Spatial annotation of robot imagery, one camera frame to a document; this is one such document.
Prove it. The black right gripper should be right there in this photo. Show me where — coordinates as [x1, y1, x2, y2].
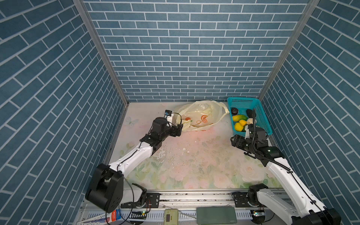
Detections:
[230, 133, 257, 154]

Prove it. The yellow lemon toy fruit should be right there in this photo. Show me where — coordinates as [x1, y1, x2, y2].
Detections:
[234, 122, 244, 132]

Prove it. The yellow printed plastic bag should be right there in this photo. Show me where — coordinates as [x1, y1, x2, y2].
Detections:
[174, 100, 229, 132]

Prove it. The yellow green mango toy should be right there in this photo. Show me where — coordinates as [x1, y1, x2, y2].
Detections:
[232, 114, 248, 122]

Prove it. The dark brown toy fruit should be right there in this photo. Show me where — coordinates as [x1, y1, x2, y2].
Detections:
[231, 107, 239, 116]
[246, 109, 253, 118]

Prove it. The beige toy fruit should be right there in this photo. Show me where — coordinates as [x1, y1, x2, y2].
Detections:
[247, 118, 253, 125]

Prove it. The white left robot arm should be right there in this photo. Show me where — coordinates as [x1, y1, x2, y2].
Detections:
[85, 115, 183, 213]

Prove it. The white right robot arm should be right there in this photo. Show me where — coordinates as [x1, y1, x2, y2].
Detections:
[230, 124, 341, 225]

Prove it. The teal perforated plastic basket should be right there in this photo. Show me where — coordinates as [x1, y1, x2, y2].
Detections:
[227, 97, 272, 137]

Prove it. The small yellow-green timer box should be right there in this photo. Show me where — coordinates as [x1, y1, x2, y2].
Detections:
[164, 209, 179, 225]

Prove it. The red white blue box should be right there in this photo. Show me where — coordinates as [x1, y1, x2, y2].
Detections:
[77, 210, 123, 225]

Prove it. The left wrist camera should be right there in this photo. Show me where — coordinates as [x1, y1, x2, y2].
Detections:
[164, 110, 173, 123]

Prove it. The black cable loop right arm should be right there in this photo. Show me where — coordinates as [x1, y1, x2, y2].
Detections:
[243, 108, 293, 173]

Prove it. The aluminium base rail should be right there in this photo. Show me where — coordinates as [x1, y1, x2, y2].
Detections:
[84, 189, 282, 210]

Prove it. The aluminium corner post right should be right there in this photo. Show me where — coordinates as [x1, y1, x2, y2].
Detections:
[257, 0, 320, 101]

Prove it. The aluminium corner post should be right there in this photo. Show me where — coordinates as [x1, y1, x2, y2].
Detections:
[257, 0, 320, 101]
[73, 0, 129, 107]

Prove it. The aluminium corner post left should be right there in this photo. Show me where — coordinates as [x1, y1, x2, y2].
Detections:
[73, 0, 129, 107]

